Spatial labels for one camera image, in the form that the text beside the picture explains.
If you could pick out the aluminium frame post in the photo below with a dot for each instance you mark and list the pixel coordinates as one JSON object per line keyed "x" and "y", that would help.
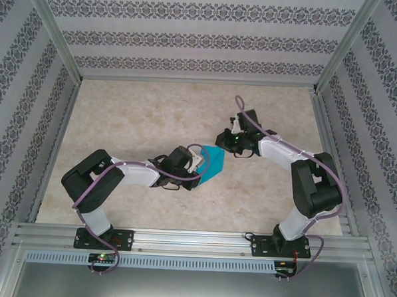
{"x": 55, "y": 31}
{"x": 346, "y": 46}

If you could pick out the aluminium frame cross beam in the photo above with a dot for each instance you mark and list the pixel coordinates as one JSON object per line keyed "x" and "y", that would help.
{"x": 195, "y": 81}

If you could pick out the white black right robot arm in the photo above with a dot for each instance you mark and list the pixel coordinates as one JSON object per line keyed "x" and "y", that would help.
{"x": 278, "y": 149}

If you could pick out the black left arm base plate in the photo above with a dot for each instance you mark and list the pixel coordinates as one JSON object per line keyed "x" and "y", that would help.
{"x": 127, "y": 239}

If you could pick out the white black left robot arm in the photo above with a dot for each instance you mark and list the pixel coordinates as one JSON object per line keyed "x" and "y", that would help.
{"x": 137, "y": 177}

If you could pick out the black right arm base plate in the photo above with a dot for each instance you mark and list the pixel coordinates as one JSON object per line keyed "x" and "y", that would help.
{"x": 258, "y": 246}

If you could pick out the grey metal panel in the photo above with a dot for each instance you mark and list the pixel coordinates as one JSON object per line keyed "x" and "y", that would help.
{"x": 191, "y": 288}

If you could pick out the aluminium mounting rail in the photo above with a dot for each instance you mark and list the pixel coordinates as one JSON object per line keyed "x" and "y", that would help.
{"x": 187, "y": 241}

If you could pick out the teal cloth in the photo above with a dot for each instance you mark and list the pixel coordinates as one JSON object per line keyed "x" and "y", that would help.
{"x": 214, "y": 162}

